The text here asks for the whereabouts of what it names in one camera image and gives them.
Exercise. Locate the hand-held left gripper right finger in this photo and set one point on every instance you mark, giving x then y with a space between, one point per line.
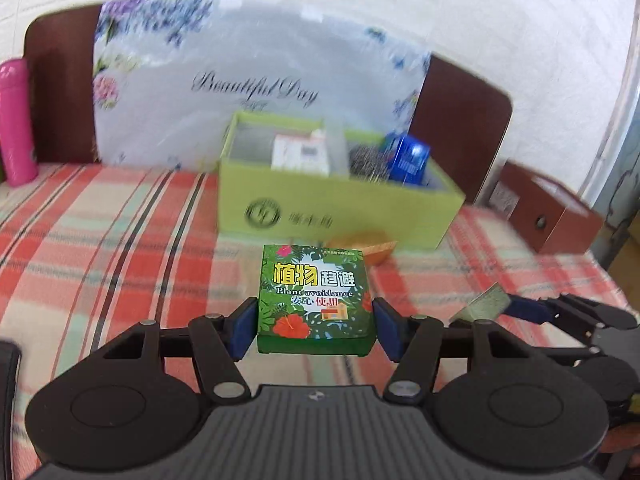
390 327

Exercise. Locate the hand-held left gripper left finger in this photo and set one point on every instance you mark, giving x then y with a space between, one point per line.
242 327

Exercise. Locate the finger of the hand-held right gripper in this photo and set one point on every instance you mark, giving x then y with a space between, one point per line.
535 308
570 347

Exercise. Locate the small olive card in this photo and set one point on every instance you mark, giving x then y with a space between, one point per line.
482 305

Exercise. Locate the green leaf print box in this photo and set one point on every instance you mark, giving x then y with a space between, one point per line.
315 300

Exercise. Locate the lime green cardboard box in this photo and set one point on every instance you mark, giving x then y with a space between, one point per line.
325 210

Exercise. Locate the speckled steel wool scrubber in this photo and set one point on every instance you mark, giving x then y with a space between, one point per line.
369 162

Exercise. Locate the small shiny blue box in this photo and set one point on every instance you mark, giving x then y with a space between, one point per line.
409 157

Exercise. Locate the white red label box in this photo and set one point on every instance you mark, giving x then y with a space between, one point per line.
297 152

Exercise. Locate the brown cardboard box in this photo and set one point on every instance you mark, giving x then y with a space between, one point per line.
540 215

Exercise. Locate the plaid bed sheet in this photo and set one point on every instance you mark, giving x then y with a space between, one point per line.
100 240

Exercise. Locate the brown wooden headboard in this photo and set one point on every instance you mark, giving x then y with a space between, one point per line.
460 110

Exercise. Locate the floral plastic wrapped cushion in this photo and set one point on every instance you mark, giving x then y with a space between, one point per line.
225 60

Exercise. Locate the pink thermos bottle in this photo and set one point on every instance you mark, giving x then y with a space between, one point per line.
17 120

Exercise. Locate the white wall pipe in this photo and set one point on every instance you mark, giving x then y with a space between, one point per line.
615 110

